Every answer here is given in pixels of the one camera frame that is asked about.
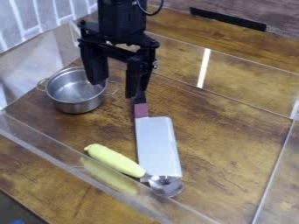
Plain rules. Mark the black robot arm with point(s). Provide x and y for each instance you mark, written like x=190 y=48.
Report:
x=118 y=37

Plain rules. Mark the toy cleaver knife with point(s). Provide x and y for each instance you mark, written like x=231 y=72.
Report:
x=156 y=146

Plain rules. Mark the spoon with yellow handle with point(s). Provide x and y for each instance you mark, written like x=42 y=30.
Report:
x=164 y=185

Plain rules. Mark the black wall strip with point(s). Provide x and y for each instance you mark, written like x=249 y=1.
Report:
x=228 y=19

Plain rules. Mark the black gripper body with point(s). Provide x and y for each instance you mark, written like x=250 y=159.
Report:
x=96 y=45

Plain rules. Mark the clear acrylic table barrier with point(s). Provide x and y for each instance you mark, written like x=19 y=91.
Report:
x=227 y=84

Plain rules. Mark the small steel pot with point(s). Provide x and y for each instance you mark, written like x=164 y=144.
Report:
x=72 y=94

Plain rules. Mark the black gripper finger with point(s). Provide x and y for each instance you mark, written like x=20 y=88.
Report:
x=95 y=62
x=138 y=75

